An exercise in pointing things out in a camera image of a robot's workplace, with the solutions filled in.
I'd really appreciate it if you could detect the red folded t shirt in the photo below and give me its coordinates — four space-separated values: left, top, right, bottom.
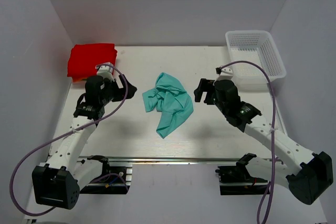
67 43 118 78

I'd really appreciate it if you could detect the white plastic basket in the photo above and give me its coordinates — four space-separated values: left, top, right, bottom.
225 30 286 86

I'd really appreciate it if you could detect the teal t shirt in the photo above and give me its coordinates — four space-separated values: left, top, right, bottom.
142 72 194 138

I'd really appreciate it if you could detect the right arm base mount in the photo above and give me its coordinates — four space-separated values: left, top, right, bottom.
215 153 269 196

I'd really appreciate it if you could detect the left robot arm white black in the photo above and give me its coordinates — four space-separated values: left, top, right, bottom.
32 74 137 209

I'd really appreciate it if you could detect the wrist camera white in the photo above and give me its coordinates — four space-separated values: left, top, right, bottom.
96 62 114 79
215 67 233 81

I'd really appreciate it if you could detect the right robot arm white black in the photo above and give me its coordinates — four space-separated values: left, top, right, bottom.
194 78 333 205

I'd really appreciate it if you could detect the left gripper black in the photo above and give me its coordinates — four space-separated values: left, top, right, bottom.
100 74 137 105

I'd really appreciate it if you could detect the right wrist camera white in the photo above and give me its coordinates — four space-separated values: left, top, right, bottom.
215 67 233 81

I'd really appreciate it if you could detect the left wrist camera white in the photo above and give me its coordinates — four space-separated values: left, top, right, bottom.
96 62 114 79

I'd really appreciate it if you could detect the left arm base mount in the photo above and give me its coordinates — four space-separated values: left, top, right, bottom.
75 155 132 195

